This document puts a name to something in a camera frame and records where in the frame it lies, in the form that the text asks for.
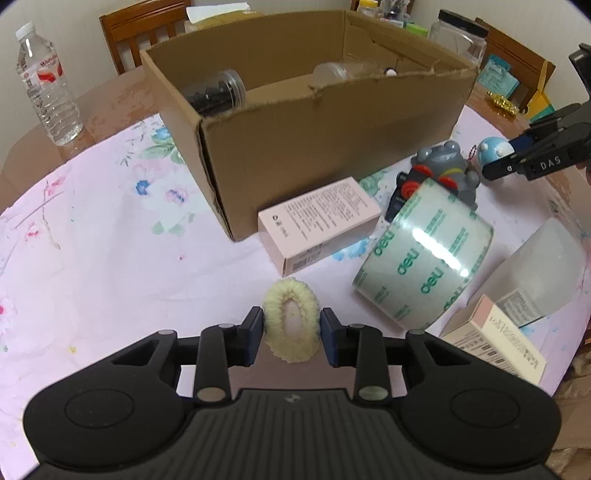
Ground clear frosted plastic bottle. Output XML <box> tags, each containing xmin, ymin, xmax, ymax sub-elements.
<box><xmin>310</xmin><ymin>62</ymin><xmax>384</xmax><ymax>88</ymax></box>

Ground frosted bottle with label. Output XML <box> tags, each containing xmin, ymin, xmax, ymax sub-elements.
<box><xmin>480</xmin><ymin>217</ymin><xmax>587</xmax><ymax>328</ymax></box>

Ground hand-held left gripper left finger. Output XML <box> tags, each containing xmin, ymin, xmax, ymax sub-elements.
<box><xmin>111</xmin><ymin>305</ymin><xmax>265</xmax><ymax>407</ymax></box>

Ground pink floral tablecloth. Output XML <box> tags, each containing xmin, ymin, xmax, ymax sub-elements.
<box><xmin>0</xmin><ymin>104</ymin><xmax>589</xmax><ymax>462</ymax></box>

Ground clear jar of black beads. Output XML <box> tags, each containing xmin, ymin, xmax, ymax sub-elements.
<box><xmin>181</xmin><ymin>69</ymin><xmax>247</xmax><ymax>116</ymax></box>

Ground pink carton box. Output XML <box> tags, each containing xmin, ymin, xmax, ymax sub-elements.
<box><xmin>257</xmin><ymin>176</ymin><xmax>382</xmax><ymax>278</ymax></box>

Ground brown cardboard box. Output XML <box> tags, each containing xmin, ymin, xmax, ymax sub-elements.
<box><xmin>139</xmin><ymin>9</ymin><xmax>478</xmax><ymax>242</ymax></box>

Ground cream carton box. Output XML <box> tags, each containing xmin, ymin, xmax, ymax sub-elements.
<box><xmin>438</xmin><ymin>294</ymin><xmax>548</xmax><ymax>386</ymax></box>

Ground gold shiny ornament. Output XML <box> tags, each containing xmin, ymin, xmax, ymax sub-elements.
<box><xmin>487</xmin><ymin>91</ymin><xmax>518</xmax><ymax>116</ymax></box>

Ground blue white ball toy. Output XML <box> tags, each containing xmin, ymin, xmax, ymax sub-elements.
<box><xmin>475</xmin><ymin>136</ymin><xmax>515</xmax><ymax>169</ymax></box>

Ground green yellow shopping bag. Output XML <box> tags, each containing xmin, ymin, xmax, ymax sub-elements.
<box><xmin>526</xmin><ymin>60</ymin><xmax>557</xmax><ymax>123</ymax></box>

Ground brown wooden desktop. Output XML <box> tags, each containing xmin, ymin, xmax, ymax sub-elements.
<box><xmin>0</xmin><ymin>69</ymin><xmax>532</xmax><ymax>213</ymax></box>

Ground clear plastic water bottle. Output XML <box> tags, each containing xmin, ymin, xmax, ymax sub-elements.
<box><xmin>15</xmin><ymin>23</ymin><xmax>84</xmax><ymax>147</ymax></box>

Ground clear packing tape roll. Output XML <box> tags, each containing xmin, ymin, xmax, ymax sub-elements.
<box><xmin>352</xmin><ymin>178</ymin><xmax>495</xmax><ymax>333</ymax></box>

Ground brown wooden chair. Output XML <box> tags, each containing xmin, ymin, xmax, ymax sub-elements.
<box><xmin>475</xmin><ymin>17</ymin><xmax>555</xmax><ymax>114</ymax></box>
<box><xmin>99</xmin><ymin>0</ymin><xmax>195</xmax><ymax>77</ymax></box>

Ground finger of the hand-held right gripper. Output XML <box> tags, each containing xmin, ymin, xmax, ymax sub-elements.
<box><xmin>482</xmin><ymin>148</ymin><xmax>532</xmax><ymax>183</ymax></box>
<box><xmin>510</xmin><ymin>104</ymin><xmax>583</xmax><ymax>154</ymax></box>

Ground large clear jar black lid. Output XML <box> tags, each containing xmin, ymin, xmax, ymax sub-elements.
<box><xmin>428</xmin><ymin>9</ymin><xmax>489</xmax><ymax>68</ymax></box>

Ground grey toy figure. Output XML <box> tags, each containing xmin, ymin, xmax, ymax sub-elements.
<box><xmin>411</xmin><ymin>141</ymin><xmax>481</xmax><ymax>213</ymax></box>

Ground yellow fluffy scrunchie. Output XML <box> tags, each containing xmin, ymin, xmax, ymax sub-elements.
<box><xmin>262</xmin><ymin>278</ymin><xmax>321</xmax><ymax>365</ymax></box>

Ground yellow tissue box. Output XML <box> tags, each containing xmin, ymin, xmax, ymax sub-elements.
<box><xmin>185</xmin><ymin>0</ymin><xmax>271</xmax><ymax>28</ymax></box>

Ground teal packet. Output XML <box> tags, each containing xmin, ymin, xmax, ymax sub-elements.
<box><xmin>475</xmin><ymin>53</ymin><xmax>520</xmax><ymax>100</ymax></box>

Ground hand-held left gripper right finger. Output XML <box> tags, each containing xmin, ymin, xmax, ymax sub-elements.
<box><xmin>321</xmin><ymin>307</ymin><xmax>481</xmax><ymax>407</ymax></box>

